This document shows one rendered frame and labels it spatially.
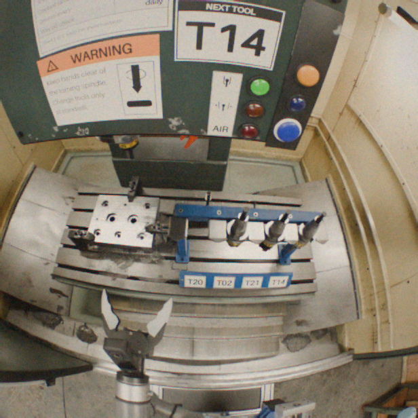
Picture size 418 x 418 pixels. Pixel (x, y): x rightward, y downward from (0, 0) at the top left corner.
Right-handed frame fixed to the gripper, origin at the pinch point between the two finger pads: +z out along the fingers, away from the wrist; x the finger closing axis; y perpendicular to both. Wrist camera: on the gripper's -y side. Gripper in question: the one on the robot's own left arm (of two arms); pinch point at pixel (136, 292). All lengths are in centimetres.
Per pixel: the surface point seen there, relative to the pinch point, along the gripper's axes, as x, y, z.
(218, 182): 24, 59, 80
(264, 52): 17.5, -39.8, 14.1
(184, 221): 8.7, 8.4, 22.5
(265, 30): 17.1, -42.4, 14.1
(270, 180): 64, 72, 97
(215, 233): 17.3, 8.4, 19.2
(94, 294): -42, 68, 7
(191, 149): 7, 32, 78
